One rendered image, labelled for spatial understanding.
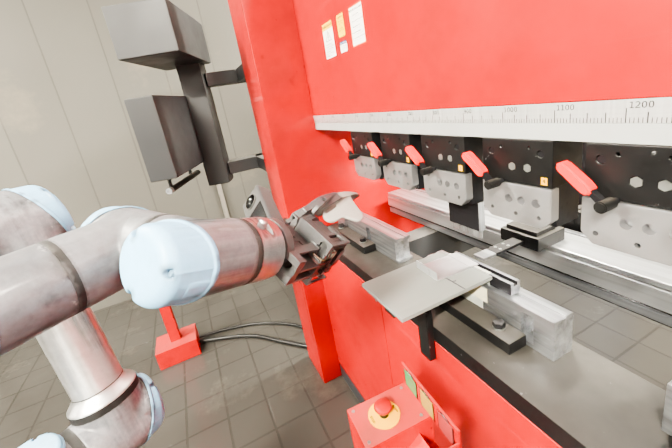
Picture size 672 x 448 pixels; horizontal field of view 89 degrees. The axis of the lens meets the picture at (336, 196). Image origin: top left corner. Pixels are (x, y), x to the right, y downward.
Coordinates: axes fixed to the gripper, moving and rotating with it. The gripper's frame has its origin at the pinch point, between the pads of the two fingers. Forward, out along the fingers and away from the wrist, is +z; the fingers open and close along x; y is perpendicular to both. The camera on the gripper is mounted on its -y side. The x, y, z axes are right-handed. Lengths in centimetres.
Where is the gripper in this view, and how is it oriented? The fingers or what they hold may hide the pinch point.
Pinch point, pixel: (332, 226)
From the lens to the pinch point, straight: 60.3
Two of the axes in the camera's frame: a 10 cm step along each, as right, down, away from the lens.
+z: 4.8, 0.2, 8.8
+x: 5.2, -8.1, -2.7
